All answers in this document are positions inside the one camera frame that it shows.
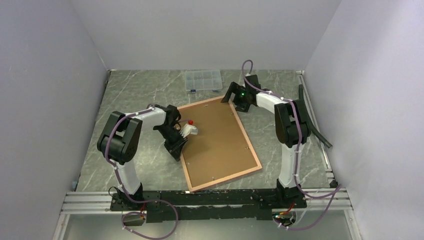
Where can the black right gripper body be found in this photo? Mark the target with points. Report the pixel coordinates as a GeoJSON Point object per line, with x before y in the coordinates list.
{"type": "Point", "coordinates": [240, 99]}

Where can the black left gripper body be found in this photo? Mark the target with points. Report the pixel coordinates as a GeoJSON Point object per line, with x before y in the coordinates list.
{"type": "Point", "coordinates": [169, 133]}

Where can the brown frame backing board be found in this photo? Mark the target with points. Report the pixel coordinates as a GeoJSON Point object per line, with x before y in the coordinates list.
{"type": "Point", "coordinates": [215, 142]}

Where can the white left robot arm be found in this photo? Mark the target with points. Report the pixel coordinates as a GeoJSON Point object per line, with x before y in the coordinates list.
{"type": "Point", "coordinates": [119, 142]}

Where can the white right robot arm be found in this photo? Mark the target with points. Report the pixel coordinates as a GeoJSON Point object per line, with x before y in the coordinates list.
{"type": "Point", "coordinates": [291, 130]}

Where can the clear plastic compartment box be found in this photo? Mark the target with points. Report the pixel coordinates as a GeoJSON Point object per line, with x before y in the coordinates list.
{"type": "Point", "coordinates": [203, 80]}

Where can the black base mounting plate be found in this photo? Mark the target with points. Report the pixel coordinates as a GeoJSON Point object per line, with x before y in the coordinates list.
{"type": "Point", "coordinates": [168, 205]}

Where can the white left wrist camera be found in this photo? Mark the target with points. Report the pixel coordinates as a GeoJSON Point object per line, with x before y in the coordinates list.
{"type": "Point", "coordinates": [188, 129]}

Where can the aluminium rail frame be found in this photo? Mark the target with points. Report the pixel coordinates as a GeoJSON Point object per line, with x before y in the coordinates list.
{"type": "Point", "coordinates": [224, 122]}

